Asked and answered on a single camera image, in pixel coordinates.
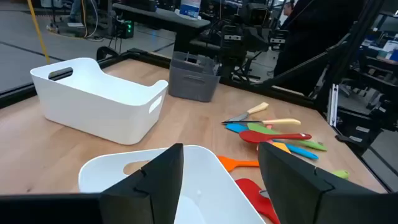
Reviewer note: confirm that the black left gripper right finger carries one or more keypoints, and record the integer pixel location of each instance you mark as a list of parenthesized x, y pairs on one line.
[(298, 193)]

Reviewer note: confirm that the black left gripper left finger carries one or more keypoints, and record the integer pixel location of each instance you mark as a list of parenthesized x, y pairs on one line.
[(146, 199)]

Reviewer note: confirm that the red silicone spatula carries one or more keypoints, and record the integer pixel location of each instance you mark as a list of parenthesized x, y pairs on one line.
[(255, 199)]

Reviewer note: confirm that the green silicone spoon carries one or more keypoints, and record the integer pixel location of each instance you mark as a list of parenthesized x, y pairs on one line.
[(342, 174)]

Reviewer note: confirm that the red silicone spoon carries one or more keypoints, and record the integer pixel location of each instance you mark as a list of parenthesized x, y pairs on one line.
[(255, 137)]

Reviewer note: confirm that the pink silicone spatula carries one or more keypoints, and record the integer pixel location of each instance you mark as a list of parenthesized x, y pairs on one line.
[(269, 126)]

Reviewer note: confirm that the orange silicone spatula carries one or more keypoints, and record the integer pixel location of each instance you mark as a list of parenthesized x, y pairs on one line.
[(230, 162)]

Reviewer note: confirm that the green silicone spatula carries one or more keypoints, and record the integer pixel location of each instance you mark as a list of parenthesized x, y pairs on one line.
[(259, 128)]

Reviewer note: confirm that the white plastic bin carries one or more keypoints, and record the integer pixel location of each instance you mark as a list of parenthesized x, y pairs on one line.
[(205, 193), (93, 109)]

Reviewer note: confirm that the blue silicone spoon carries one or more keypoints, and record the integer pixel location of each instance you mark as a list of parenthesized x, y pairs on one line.
[(236, 127)]

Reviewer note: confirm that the silver aluminium extrusion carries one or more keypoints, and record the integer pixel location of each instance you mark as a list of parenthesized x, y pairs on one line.
[(334, 105)]

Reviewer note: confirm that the grey translucent plastic bin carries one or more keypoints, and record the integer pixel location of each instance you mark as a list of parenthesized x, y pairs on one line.
[(191, 84)]

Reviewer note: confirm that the person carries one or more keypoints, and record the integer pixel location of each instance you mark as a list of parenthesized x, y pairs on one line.
[(311, 37)]

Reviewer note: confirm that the black box with green light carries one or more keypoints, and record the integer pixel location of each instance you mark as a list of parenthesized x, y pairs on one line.
[(126, 29)]

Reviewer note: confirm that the grey desk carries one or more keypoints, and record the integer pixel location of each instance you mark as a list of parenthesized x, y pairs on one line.
[(155, 15)]

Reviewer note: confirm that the white wipes container blue label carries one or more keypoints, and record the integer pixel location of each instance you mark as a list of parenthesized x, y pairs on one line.
[(189, 8)]

